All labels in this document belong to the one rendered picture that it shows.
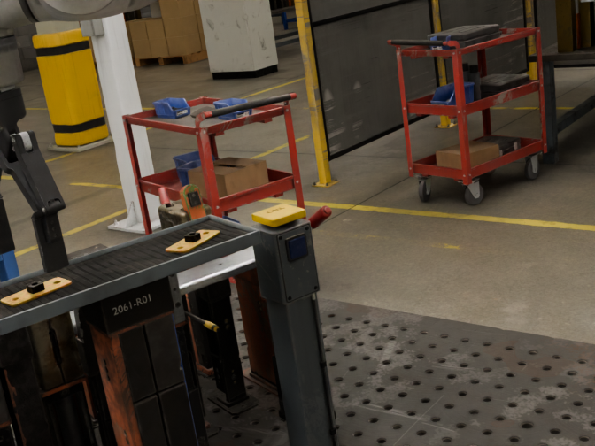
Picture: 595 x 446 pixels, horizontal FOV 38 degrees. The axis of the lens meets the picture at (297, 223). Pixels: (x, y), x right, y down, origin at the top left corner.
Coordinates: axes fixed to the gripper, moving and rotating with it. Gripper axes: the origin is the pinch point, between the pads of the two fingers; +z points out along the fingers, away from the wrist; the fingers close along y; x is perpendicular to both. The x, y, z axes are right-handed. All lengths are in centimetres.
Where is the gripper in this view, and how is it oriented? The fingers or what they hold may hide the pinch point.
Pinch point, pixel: (27, 251)
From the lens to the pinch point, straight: 113.8
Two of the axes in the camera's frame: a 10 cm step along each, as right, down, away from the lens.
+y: -7.0, -1.2, 7.0
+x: -7.0, 3.1, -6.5
